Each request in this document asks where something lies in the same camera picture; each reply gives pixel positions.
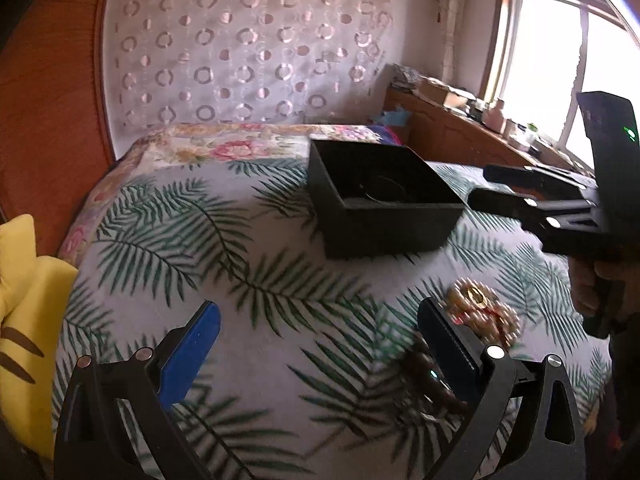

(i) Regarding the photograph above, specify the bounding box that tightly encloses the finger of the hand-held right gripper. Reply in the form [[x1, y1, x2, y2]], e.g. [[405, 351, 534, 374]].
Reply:
[[482, 164, 598, 200], [466, 186, 598, 256]]

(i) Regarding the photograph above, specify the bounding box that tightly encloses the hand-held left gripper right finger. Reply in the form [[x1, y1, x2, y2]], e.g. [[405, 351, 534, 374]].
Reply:
[[416, 296, 587, 480]]

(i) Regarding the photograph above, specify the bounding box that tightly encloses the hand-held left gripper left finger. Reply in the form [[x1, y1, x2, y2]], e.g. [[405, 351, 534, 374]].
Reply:
[[54, 300, 223, 480]]

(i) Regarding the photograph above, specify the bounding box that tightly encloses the dark wooden bead bracelet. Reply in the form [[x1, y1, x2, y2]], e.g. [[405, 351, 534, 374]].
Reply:
[[406, 336, 471, 417]]

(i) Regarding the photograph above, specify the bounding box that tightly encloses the pearl bead bracelet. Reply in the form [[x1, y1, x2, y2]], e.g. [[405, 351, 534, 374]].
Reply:
[[444, 277, 522, 352]]

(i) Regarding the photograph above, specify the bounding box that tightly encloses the black square box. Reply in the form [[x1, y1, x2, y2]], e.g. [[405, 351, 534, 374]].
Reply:
[[306, 138, 467, 261]]

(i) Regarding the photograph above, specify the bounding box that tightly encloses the person's right hand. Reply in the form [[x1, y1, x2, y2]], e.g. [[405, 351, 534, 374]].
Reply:
[[569, 252, 616, 318]]

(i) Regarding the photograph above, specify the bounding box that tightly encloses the pink bottle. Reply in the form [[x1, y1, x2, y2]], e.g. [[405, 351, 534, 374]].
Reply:
[[482, 99, 507, 133]]

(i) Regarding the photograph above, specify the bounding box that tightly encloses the wooden cabinet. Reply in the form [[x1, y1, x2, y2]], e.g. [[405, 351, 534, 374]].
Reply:
[[384, 85, 596, 181]]

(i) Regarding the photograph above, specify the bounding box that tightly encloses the leaf print bed cloth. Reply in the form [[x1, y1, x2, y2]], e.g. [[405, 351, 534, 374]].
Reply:
[[52, 152, 613, 480]]

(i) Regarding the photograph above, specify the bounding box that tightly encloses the window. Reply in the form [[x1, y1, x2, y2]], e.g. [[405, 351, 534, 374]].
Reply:
[[480, 0, 640, 171]]

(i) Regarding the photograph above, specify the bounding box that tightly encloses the cardboard box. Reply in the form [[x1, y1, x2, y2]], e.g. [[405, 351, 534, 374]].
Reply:
[[417, 77, 476, 109]]

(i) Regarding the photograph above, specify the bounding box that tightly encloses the dark blue blanket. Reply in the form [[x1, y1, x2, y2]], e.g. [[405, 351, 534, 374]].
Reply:
[[372, 125, 412, 147]]

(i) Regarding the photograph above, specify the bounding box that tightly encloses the blue paper bag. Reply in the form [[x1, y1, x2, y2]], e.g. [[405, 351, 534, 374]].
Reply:
[[375, 107, 416, 129]]

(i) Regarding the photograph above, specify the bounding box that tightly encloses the stack of papers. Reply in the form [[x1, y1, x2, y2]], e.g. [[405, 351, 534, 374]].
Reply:
[[392, 64, 426, 93]]

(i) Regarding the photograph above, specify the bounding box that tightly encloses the yellow plush toy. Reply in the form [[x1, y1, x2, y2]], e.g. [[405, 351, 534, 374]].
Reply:
[[0, 214, 80, 461]]

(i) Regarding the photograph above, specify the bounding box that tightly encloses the white tied curtain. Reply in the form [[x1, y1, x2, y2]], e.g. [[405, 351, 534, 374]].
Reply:
[[430, 0, 511, 106]]

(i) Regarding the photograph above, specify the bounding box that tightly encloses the floral blanket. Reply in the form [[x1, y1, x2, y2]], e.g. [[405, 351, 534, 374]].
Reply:
[[57, 122, 396, 267]]

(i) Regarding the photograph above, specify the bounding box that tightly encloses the circle pattern curtain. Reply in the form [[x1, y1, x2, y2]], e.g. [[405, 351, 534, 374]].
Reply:
[[102, 0, 397, 133]]

